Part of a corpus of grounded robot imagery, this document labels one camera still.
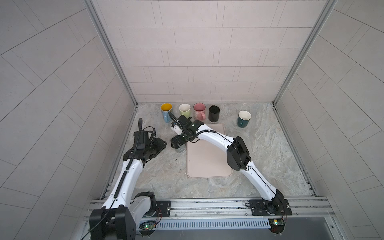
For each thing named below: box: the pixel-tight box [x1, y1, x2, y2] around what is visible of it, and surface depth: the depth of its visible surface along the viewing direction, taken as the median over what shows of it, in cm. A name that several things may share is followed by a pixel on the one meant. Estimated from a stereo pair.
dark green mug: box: [237, 110, 252, 128], surface depth 99 cm
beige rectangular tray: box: [186, 123, 233, 179], surface depth 84 cm
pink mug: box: [193, 102, 206, 121], surface depth 102 cm
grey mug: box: [175, 144, 186, 154], surface depth 88 cm
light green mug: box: [178, 103, 191, 119], surface depth 104 cm
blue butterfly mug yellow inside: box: [160, 102, 173, 123], surface depth 103 cm
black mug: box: [208, 104, 220, 122], surface depth 104 cm
